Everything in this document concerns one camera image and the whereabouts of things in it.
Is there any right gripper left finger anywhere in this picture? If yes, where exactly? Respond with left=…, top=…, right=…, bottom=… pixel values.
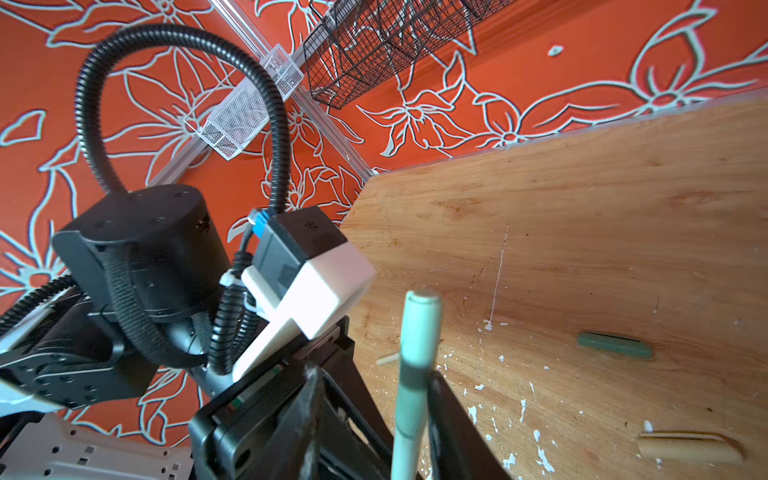
left=241, top=365, right=325, bottom=479

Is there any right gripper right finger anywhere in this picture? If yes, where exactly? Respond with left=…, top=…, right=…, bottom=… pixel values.
left=427, top=371, right=509, bottom=479

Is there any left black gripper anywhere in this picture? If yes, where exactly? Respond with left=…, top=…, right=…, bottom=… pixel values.
left=189, top=317, right=393, bottom=479

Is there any light green pen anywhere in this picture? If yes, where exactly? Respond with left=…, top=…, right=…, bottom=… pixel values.
left=390, top=289, right=443, bottom=479

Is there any dark green pen cap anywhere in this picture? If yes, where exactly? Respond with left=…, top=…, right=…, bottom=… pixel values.
left=577, top=332, right=653, bottom=360

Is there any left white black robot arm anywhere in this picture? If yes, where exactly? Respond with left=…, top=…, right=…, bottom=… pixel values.
left=1, top=24, right=393, bottom=479

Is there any beige pen cap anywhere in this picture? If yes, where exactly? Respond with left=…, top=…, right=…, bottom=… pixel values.
left=637, top=432, right=744, bottom=464

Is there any clear plastic bin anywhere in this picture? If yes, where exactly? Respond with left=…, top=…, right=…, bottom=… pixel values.
left=182, top=45, right=304, bottom=160

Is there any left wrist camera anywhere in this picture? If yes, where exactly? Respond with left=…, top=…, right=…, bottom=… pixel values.
left=221, top=206, right=377, bottom=381

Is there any black wire basket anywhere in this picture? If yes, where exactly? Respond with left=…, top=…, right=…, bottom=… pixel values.
left=301, top=0, right=511, bottom=109

